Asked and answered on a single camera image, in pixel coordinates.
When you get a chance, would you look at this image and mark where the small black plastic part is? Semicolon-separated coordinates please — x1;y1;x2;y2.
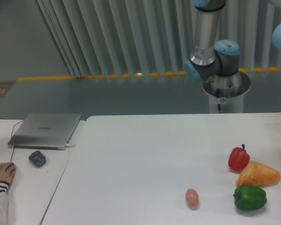
29;150;46;168

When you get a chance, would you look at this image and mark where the red bell pepper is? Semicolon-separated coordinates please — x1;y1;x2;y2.
228;144;250;171

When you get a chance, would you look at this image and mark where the black mouse cable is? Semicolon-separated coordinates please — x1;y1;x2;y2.
10;120;25;164

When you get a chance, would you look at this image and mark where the green bell pepper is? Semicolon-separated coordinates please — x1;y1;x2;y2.
233;184;267;211

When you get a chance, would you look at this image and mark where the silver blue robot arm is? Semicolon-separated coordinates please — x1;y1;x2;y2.
184;0;240;82

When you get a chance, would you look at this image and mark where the black cable on pedestal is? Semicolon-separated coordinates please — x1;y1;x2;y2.
215;88;223;114

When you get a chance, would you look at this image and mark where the silver closed laptop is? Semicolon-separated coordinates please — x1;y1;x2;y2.
8;113;81;150

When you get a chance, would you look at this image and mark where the person's hand on mouse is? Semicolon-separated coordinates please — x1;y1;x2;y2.
0;162;16;186

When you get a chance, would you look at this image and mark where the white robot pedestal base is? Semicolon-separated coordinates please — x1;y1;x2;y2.
203;71;251;114

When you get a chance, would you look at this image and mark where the brown egg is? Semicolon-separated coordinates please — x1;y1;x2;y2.
185;189;199;207

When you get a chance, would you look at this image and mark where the grey pleated curtain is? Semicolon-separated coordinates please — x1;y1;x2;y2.
36;0;281;77

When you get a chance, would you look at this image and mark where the orange croissant bread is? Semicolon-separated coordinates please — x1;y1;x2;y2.
236;161;281;187

